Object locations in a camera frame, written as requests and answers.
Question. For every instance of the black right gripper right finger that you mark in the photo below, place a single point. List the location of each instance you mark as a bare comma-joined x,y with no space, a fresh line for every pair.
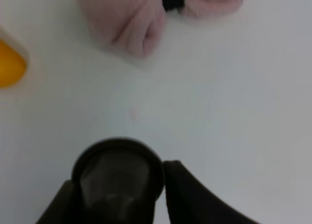
190,202

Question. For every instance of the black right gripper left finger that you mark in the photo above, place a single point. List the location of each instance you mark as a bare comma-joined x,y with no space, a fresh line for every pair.
65,208

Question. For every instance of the brown coffee capsule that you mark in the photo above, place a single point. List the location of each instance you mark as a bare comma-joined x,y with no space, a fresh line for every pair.
118,181

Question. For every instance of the orange toy mango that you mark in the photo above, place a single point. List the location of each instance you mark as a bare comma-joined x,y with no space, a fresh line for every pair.
12,65

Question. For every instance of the pink rolled towel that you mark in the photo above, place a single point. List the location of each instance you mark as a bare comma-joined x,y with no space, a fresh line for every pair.
135,26

